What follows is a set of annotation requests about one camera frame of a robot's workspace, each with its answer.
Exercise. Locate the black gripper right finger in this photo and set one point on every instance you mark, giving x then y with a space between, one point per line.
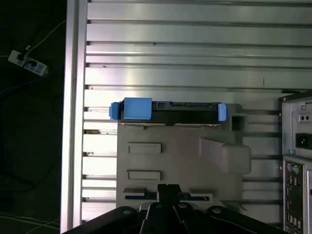
174 195

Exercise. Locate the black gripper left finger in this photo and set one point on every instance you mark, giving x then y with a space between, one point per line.
162 195

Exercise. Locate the hard disk in blue carrier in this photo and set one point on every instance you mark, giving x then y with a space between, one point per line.
182 114

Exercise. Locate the RAM stick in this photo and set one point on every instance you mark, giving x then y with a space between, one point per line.
136 197

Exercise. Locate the grey parts rack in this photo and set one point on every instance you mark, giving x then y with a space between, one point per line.
180 151

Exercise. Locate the open PC case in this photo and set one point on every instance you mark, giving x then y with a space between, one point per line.
290 126

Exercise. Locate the white power strip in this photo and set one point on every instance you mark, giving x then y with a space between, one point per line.
29 64

